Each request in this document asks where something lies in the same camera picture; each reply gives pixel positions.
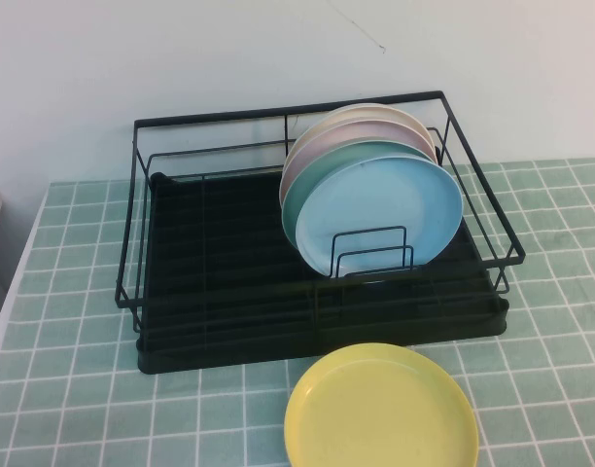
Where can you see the light blue plate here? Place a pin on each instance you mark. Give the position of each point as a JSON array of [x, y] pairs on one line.
[[375, 204]]

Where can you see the green plate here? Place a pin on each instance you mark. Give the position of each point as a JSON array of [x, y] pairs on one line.
[[317, 170]]

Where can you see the pale yellow plate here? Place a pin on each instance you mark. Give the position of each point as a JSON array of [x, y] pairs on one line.
[[307, 133]]

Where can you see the pink plate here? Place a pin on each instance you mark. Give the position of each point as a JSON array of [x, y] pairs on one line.
[[356, 133]]

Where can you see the bright yellow plate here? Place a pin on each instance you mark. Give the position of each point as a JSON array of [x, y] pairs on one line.
[[380, 413]]

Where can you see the black plastic drip tray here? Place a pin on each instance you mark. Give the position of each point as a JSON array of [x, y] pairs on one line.
[[220, 243]]

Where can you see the green checked tablecloth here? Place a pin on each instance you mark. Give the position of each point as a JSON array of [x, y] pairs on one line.
[[83, 413]]

